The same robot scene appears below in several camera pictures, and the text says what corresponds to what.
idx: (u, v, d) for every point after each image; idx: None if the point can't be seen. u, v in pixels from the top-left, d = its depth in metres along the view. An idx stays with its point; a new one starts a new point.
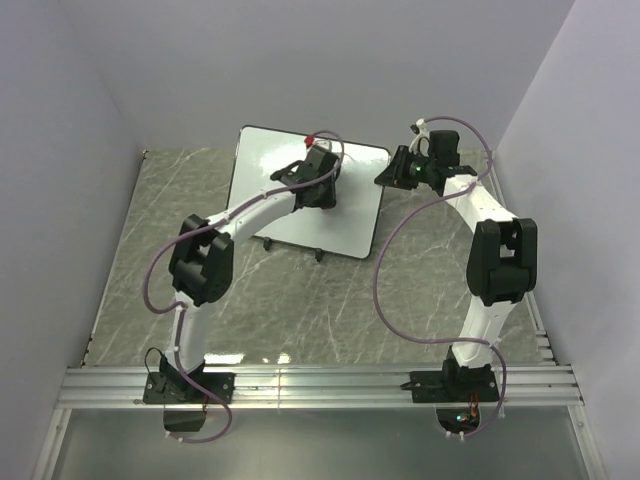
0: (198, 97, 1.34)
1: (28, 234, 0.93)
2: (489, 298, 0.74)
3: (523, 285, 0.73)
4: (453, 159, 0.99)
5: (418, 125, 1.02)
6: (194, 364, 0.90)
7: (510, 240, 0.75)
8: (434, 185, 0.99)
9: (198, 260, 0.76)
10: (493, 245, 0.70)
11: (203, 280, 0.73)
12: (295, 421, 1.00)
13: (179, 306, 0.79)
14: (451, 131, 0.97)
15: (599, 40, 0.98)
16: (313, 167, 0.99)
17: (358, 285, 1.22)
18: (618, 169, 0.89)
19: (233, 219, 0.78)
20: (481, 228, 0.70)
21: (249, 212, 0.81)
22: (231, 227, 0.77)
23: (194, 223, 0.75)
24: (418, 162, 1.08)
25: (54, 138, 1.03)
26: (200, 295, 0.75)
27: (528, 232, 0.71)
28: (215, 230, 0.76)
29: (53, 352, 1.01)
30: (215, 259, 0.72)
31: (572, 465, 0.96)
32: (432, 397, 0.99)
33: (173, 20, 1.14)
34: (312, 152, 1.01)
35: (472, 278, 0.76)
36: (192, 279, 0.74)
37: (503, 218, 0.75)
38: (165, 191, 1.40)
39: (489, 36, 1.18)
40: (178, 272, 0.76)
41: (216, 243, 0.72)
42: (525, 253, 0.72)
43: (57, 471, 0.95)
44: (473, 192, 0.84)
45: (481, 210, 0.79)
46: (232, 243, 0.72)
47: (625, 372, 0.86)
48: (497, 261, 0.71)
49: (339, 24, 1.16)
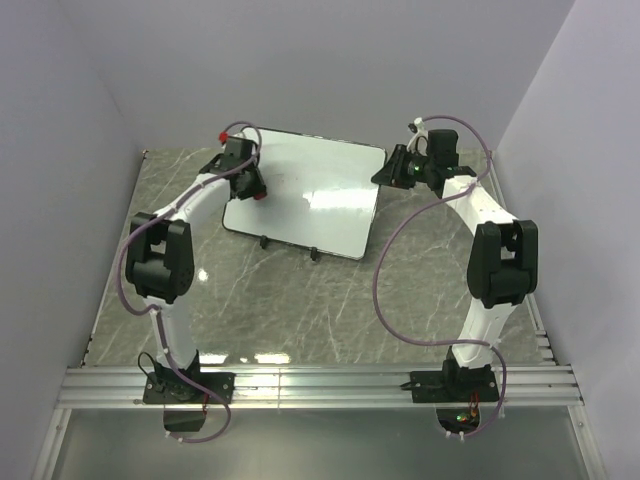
0: (198, 98, 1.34)
1: (28, 235, 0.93)
2: (489, 300, 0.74)
3: (525, 287, 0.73)
4: (453, 159, 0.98)
5: (417, 123, 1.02)
6: (187, 360, 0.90)
7: (510, 242, 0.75)
8: (433, 185, 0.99)
9: (156, 257, 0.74)
10: (494, 248, 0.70)
11: (169, 274, 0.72)
12: (296, 421, 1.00)
13: (153, 309, 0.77)
14: (450, 131, 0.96)
15: (598, 40, 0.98)
16: (235, 155, 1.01)
17: (358, 285, 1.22)
18: (617, 169, 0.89)
19: (181, 208, 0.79)
20: (482, 230, 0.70)
21: (191, 201, 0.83)
22: (181, 215, 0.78)
23: (141, 219, 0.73)
24: (416, 162, 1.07)
25: (54, 138, 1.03)
26: (170, 290, 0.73)
27: (529, 234, 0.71)
28: (165, 221, 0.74)
29: (53, 351, 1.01)
30: (175, 247, 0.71)
31: (573, 465, 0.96)
32: (432, 397, 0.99)
33: (173, 21, 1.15)
34: (228, 142, 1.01)
35: (473, 281, 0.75)
36: (157, 276, 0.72)
37: (503, 220, 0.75)
38: (165, 191, 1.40)
39: (489, 36, 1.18)
40: (140, 276, 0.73)
41: (172, 231, 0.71)
42: (525, 255, 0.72)
43: (57, 471, 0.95)
44: (473, 193, 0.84)
45: (481, 212, 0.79)
46: (187, 227, 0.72)
47: (625, 372, 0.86)
48: (497, 264, 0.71)
49: (339, 24, 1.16)
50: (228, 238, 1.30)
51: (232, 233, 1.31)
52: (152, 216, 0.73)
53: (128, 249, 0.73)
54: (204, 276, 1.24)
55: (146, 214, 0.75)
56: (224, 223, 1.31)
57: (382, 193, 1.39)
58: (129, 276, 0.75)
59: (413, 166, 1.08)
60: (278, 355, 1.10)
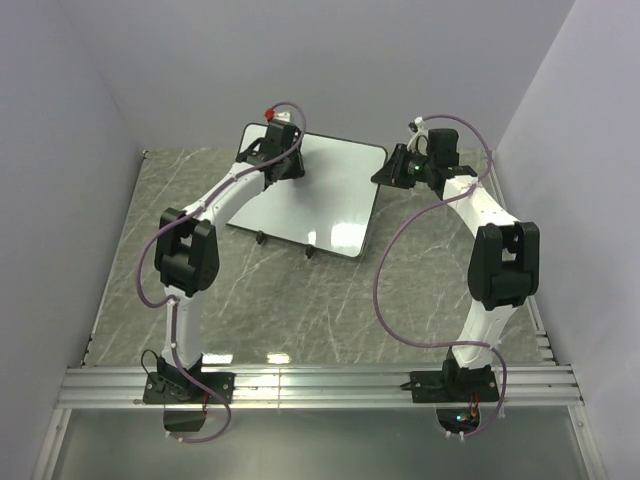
0: (198, 98, 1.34)
1: (27, 235, 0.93)
2: (490, 303, 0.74)
3: (527, 288, 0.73)
4: (453, 159, 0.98)
5: (417, 123, 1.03)
6: (191, 359, 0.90)
7: (511, 244, 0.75)
8: (433, 185, 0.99)
9: (183, 251, 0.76)
10: (496, 250, 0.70)
11: (192, 270, 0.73)
12: (295, 421, 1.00)
13: (172, 299, 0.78)
14: (451, 130, 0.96)
15: (599, 41, 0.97)
16: (275, 142, 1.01)
17: (358, 285, 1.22)
18: (616, 169, 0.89)
19: (210, 206, 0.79)
20: (482, 233, 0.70)
21: (222, 198, 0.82)
22: (209, 214, 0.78)
23: (171, 215, 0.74)
24: (415, 162, 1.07)
25: (54, 138, 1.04)
26: (191, 285, 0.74)
27: (529, 236, 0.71)
28: (194, 219, 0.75)
29: (53, 352, 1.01)
30: (199, 246, 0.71)
31: (573, 466, 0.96)
32: (432, 397, 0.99)
33: (173, 21, 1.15)
34: (271, 126, 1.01)
35: (473, 283, 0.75)
36: (182, 270, 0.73)
37: (506, 222, 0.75)
38: (165, 191, 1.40)
39: (489, 36, 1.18)
40: (167, 267, 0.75)
41: (198, 230, 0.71)
42: (526, 257, 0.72)
43: (57, 471, 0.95)
44: (475, 194, 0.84)
45: (482, 213, 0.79)
46: (213, 228, 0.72)
47: (625, 372, 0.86)
48: (499, 266, 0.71)
49: (338, 24, 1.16)
50: (229, 238, 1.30)
51: (232, 233, 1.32)
52: (182, 213, 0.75)
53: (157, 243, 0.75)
54: None
55: (176, 210, 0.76)
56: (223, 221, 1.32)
57: (382, 193, 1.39)
58: (157, 265, 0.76)
59: (413, 166, 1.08)
60: (278, 355, 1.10)
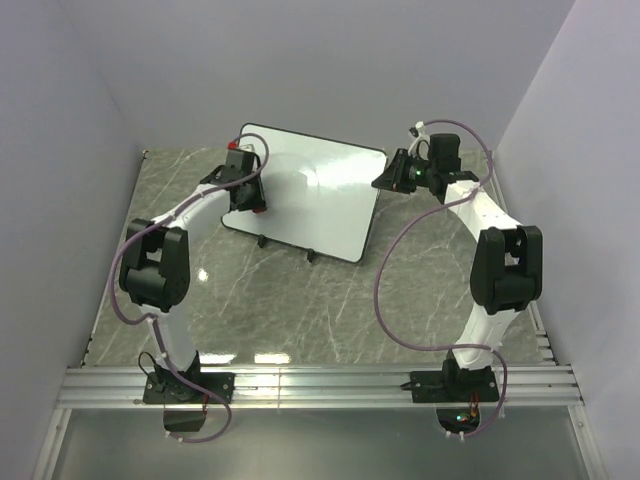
0: (198, 97, 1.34)
1: (26, 234, 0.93)
2: (491, 306, 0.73)
3: (530, 293, 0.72)
4: (454, 165, 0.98)
5: (418, 127, 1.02)
6: (187, 362, 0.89)
7: (514, 248, 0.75)
8: (436, 191, 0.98)
9: (151, 265, 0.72)
10: (498, 253, 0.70)
11: (164, 281, 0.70)
12: (294, 421, 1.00)
13: (149, 317, 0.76)
14: (452, 136, 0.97)
15: (599, 41, 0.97)
16: (236, 168, 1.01)
17: (358, 285, 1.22)
18: (618, 170, 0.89)
19: (179, 215, 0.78)
20: (485, 236, 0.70)
21: (190, 209, 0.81)
22: (179, 223, 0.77)
23: (138, 225, 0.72)
24: (418, 166, 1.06)
25: (54, 137, 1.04)
26: (164, 299, 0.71)
27: (533, 239, 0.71)
28: (163, 227, 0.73)
29: (53, 351, 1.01)
30: (170, 253, 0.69)
31: (573, 466, 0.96)
32: (432, 397, 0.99)
33: (172, 21, 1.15)
34: (231, 154, 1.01)
35: (476, 287, 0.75)
36: (152, 284, 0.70)
37: (507, 226, 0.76)
38: (165, 191, 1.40)
39: (489, 37, 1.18)
40: (134, 284, 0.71)
41: (170, 237, 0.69)
42: (529, 260, 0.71)
43: (57, 471, 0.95)
44: (476, 198, 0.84)
45: (483, 217, 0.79)
46: (184, 233, 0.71)
47: (625, 372, 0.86)
48: (501, 270, 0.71)
49: (339, 24, 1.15)
50: (228, 238, 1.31)
51: (232, 233, 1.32)
52: (149, 223, 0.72)
53: (123, 256, 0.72)
54: (204, 276, 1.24)
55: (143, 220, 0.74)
56: (223, 222, 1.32)
57: (382, 193, 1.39)
58: (122, 284, 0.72)
59: (413, 171, 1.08)
60: (278, 355, 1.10)
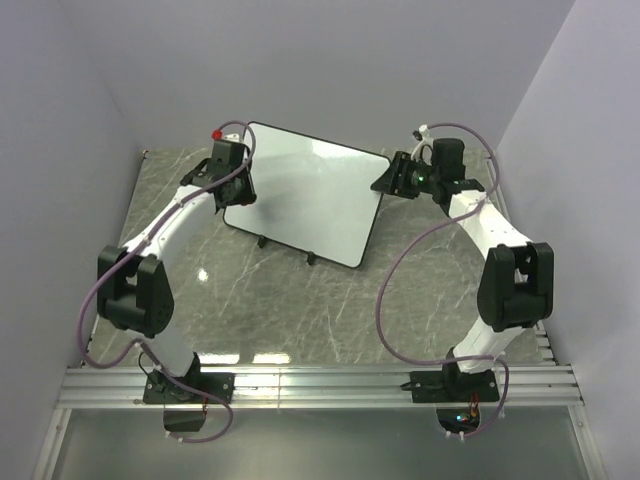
0: (197, 98, 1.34)
1: (26, 234, 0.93)
2: (499, 326, 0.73)
3: (540, 313, 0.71)
4: (458, 172, 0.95)
5: (421, 131, 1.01)
6: (185, 368, 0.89)
7: (523, 265, 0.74)
8: (439, 199, 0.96)
9: (129, 293, 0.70)
10: (507, 272, 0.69)
11: (144, 313, 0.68)
12: (294, 421, 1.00)
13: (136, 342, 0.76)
14: (456, 141, 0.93)
15: (600, 41, 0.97)
16: (223, 160, 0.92)
17: (358, 285, 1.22)
18: (618, 170, 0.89)
19: (154, 237, 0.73)
20: (494, 254, 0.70)
21: (168, 226, 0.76)
22: (154, 247, 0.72)
23: (108, 255, 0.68)
24: (420, 171, 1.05)
25: (54, 138, 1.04)
26: (146, 329, 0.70)
27: (544, 257, 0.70)
28: (137, 255, 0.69)
29: (53, 351, 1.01)
30: (147, 285, 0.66)
31: (573, 466, 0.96)
32: (432, 397, 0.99)
33: (172, 21, 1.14)
34: (217, 145, 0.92)
35: (486, 306, 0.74)
36: (132, 315, 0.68)
37: (517, 242, 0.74)
38: (165, 191, 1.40)
39: (488, 36, 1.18)
40: (114, 315, 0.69)
41: (145, 269, 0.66)
42: (540, 279, 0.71)
43: (57, 471, 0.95)
44: (482, 211, 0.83)
45: (491, 232, 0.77)
46: (159, 263, 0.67)
47: (626, 373, 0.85)
48: (510, 290, 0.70)
49: (339, 24, 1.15)
50: (228, 238, 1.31)
51: (232, 233, 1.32)
52: (121, 253, 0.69)
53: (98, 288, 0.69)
54: (204, 276, 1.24)
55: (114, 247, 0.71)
56: (226, 221, 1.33)
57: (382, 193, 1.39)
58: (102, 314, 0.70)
59: (416, 176, 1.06)
60: (278, 355, 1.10)
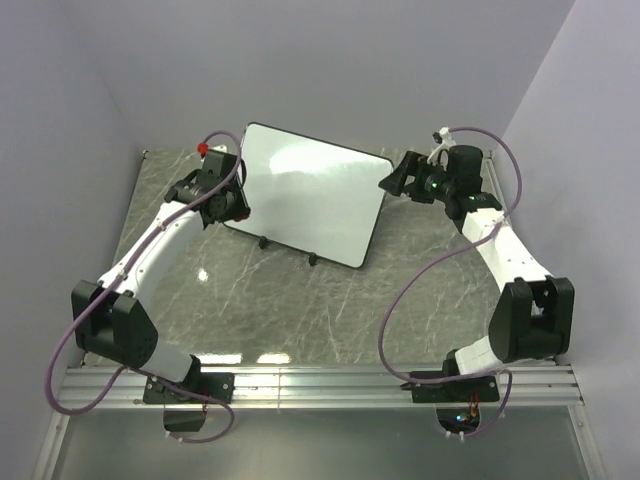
0: (197, 98, 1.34)
1: (27, 234, 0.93)
2: (511, 360, 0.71)
3: (554, 349, 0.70)
4: (475, 185, 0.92)
5: (442, 133, 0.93)
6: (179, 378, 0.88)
7: (541, 298, 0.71)
8: (453, 215, 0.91)
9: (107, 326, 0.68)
10: (520, 310, 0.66)
11: (122, 350, 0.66)
12: (294, 421, 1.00)
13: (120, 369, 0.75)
14: (474, 153, 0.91)
15: (599, 43, 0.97)
16: (214, 173, 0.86)
17: (358, 285, 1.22)
18: (618, 171, 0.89)
19: (132, 270, 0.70)
20: (511, 290, 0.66)
21: (148, 255, 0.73)
22: (131, 282, 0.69)
23: (81, 291, 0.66)
24: (435, 177, 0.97)
25: (54, 138, 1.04)
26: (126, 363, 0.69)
27: (564, 294, 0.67)
28: (112, 291, 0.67)
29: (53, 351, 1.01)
30: (123, 325, 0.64)
31: (573, 466, 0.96)
32: (432, 397, 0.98)
33: (172, 22, 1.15)
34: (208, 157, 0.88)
35: (496, 336, 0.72)
36: (112, 351, 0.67)
37: (534, 275, 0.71)
38: (165, 191, 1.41)
39: (488, 37, 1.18)
40: (95, 350, 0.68)
41: (119, 309, 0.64)
42: (559, 318, 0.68)
43: (57, 471, 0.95)
44: (499, 233, 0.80)
45: (507, 262, 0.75)
46: (135, 301, 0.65)
47: (626, 373, 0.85)
48: (525, 328, 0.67)
49: (339, 24, 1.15)
50: (228, 238, 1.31)
51: (232, 233, 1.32)
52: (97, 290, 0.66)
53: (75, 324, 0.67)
54: (204, 276, 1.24)
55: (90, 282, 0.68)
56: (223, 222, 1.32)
57: None
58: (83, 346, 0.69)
59: (430, 182, 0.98)
60: (278, 355, 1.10)
